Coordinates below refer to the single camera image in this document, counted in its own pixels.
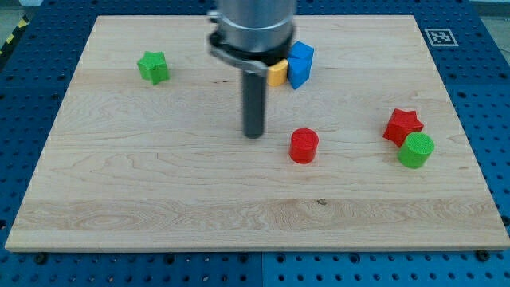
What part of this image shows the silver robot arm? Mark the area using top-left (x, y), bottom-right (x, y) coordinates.
top-left (207, 0), bottom-right (296, 77)

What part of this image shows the green star block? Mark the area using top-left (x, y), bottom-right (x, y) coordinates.
top-left (137, 51), bottom-right (170, 85)

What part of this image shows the red star block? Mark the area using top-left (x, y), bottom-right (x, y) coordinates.
top-left (382, 108), bottom-right (424, 147)

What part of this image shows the red cylinder block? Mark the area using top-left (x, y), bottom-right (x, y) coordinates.
top-left (288, 128), bottom-right (320, 164)

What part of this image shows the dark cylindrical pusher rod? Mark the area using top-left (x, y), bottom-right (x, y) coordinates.
top-left (241, 70), bottom-right (266, 139)

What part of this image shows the yellow block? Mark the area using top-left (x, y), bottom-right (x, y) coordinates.
top-left (267, 59), bottom-right (288, 87)

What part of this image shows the blue cube block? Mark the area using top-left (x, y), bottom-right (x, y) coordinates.
top-left (287, 41), bottom-right (315, 89)

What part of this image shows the wooden board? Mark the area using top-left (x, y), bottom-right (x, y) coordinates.
top-left (6, 15), bottom-right (509, 253)

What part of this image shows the green cylinder block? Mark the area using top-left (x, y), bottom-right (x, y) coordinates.
top-left (397, 132), bottom-right (435, 169)

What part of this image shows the white fiducial marker tag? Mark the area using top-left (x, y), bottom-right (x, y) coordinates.
top-left (425, 28), bottom-right (458, 47)

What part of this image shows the black bolt left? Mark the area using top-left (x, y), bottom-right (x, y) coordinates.
top-left (33, 253), bottom-right (48, 265)

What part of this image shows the black bolt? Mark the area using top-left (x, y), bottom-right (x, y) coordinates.
top-left (33, 253), bottom-right (48, 265)
top-left (475, 250), bottom-right (491, 262)

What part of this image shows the black bolt right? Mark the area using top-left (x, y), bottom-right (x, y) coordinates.
top-left (475, 250), bottom-right (491, 262)

